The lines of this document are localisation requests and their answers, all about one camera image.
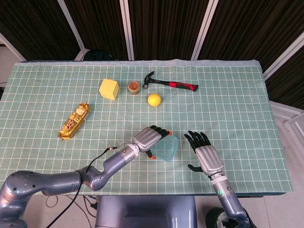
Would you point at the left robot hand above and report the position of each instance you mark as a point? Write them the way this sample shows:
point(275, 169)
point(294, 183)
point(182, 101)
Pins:
point(147, 139)

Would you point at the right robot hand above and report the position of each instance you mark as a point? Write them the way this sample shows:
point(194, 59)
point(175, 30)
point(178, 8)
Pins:
point(210, 158)

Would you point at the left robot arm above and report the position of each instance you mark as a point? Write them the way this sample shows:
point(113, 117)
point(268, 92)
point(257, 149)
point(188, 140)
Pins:
point(59, 183)

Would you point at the black bin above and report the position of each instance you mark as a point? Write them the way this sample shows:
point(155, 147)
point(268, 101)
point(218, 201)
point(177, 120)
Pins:
point(216, 218)

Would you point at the gold snack pack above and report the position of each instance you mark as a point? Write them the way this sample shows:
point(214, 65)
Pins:
point(73, 122)

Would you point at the blue-grey robot torso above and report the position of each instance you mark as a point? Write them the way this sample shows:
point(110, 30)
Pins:
point(145, 211)

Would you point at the black chair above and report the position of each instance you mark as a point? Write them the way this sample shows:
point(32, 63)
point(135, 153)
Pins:
point(98, 55)

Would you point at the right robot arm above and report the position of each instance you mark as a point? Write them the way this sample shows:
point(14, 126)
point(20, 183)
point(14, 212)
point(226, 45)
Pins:
point(229, 199)

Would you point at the yellow ball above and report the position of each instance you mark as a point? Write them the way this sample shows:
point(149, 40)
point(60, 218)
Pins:
point(154, 99)

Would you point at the yellow foam cube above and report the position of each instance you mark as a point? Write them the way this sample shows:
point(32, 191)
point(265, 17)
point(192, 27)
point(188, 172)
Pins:
point(108, 89)

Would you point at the white partition frame post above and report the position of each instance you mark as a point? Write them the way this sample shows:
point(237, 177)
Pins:
point(285, 57)
point(127, 28)
point(12, 47)
point(71, 26)
point(204, 28)

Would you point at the green checkered tablecloth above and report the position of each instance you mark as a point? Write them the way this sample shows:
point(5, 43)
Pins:
point(213, 107)

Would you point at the black red claw hammer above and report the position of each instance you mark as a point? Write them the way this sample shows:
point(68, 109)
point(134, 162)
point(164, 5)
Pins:
point(175, 84)

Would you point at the small terracotta cup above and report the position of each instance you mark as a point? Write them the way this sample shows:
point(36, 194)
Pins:
point(133, 88)

